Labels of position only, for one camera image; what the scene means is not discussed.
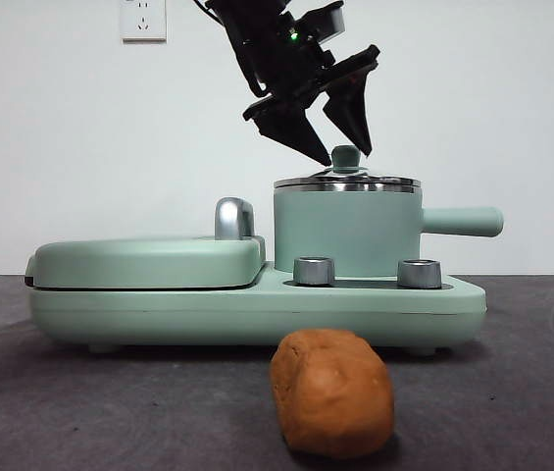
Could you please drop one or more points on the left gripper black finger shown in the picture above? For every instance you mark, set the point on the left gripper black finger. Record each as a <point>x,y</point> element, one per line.
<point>352,115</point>
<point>296,130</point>

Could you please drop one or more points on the glass lid with green knob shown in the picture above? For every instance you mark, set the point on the glass lid with green knob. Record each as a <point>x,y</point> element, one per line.
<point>345,157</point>

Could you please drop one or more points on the brown potato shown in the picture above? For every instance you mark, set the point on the brown potato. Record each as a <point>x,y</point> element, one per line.
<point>330,392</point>

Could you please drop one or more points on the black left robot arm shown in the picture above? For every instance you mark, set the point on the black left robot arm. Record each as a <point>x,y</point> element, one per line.
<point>247,10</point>

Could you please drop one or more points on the green griddle lid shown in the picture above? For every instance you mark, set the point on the green griddle lid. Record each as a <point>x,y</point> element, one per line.
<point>134,262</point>

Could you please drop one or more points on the silver control knob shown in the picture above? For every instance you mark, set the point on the silver control knob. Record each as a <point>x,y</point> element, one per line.
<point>314,271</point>
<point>418,274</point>

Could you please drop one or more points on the green breakfast machine base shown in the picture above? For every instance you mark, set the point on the green breakfast machine base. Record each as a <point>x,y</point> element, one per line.
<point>257,314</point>

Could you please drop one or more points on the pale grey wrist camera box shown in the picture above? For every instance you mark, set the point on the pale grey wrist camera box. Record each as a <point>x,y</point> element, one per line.
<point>329,22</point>

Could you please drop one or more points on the white wall socket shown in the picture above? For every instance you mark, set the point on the white wall socket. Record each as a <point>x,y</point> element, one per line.
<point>143,24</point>

